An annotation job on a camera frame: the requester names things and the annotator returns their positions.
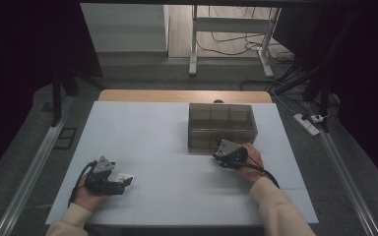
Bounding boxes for white square cartoon coaster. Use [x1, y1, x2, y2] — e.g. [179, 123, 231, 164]
[115, 172, 134, 193]

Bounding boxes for white cabinet panel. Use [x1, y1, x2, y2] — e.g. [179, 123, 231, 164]
[80, 3, 170, 54]

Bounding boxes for tinted plastic drawer box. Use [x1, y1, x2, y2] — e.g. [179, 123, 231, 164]
[187, 102, 259, 154]

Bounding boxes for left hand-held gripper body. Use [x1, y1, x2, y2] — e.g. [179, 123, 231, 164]
[84, 155, 126, 196]

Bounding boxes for person's right hand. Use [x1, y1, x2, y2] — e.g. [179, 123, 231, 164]
[236, 142, 266, 185]

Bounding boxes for white foam board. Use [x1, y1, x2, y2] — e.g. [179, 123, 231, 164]
[45, 100, 320, 227]

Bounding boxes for wooden table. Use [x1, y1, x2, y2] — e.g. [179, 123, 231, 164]
[97, 88, 274, 104]

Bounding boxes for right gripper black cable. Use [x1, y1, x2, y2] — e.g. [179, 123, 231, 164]
[239, 153, 281, 190]

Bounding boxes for white metal desk frame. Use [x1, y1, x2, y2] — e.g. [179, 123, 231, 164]
[188, 4, 283, 79]

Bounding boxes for black floor cables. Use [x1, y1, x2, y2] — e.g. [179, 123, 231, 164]
[195, 30, 296, 92]

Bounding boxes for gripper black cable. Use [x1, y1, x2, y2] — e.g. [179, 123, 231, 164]
[68, 159, 98, 208]
[239, 153, 281, 190]

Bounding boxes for dark curtain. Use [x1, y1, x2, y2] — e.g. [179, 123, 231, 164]
[0, 0, 104, 186]
[271, 0, 378, 195]

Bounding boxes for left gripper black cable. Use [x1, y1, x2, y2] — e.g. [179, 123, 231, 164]
[68, 159, 98, 208]

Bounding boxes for person's left hand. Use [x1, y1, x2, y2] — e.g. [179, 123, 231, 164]
[73, 172, 112, 212]

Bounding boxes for aluminium floor rail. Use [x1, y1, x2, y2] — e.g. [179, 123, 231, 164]
[0, 95, 76, 236]
[307, 101, 378, 236]

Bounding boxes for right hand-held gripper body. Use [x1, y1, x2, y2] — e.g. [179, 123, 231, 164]
[212, 139, 249, 170]

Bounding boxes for white power strip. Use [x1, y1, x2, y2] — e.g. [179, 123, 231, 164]
[292, 112, 321, 137]

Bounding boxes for white floor cable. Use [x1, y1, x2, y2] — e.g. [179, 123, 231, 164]
[271, 88, 299, 116]

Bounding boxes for black metal stand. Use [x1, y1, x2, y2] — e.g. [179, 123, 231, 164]
[50, 63, 106, 128]
[271, 48, 344, 134]

